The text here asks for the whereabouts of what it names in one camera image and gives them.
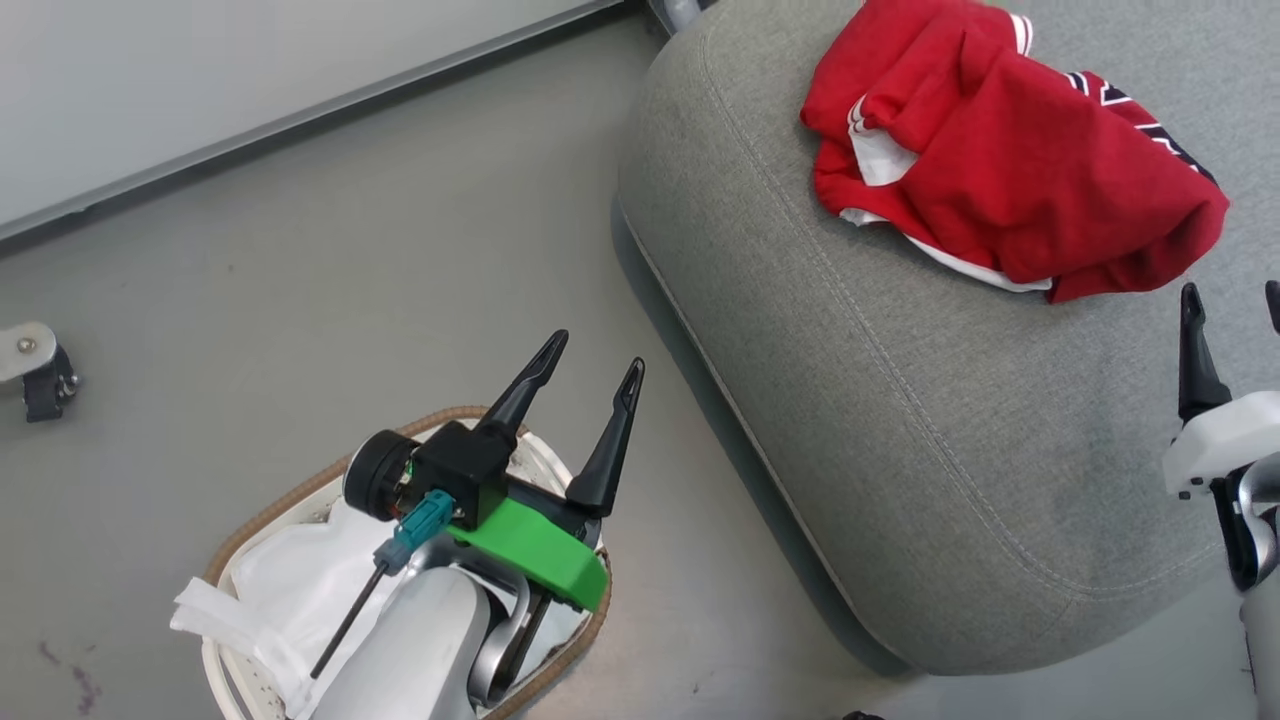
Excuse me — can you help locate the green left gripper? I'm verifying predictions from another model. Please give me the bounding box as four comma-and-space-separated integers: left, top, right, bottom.
445, 330, 646, 613

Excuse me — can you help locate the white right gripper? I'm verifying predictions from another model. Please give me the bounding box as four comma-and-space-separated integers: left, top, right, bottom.
1162, 280, 1280, 499

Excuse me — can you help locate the red basketball jersey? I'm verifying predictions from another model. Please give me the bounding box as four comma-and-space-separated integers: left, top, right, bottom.
800, 0, 1231, 304

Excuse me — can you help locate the woven laundry basket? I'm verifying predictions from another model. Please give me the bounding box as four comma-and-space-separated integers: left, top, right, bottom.
200, 405, 613, 720

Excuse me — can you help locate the wicker laundry basket white liner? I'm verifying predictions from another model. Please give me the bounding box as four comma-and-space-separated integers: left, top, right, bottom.
170, 430, 591, 720

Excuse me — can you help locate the white partition panel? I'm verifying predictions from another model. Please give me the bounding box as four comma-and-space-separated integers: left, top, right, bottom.
0, 0, 626, 243

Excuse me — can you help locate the black caster wheel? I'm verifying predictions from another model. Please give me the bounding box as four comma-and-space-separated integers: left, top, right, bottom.
22, 345, 81, 424

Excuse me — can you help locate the teal plug with black cable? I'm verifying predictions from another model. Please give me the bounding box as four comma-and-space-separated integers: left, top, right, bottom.
310, 490, 459, 681

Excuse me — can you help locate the grey partition post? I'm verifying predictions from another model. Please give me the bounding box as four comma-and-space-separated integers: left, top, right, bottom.
648, 0, 721, 36

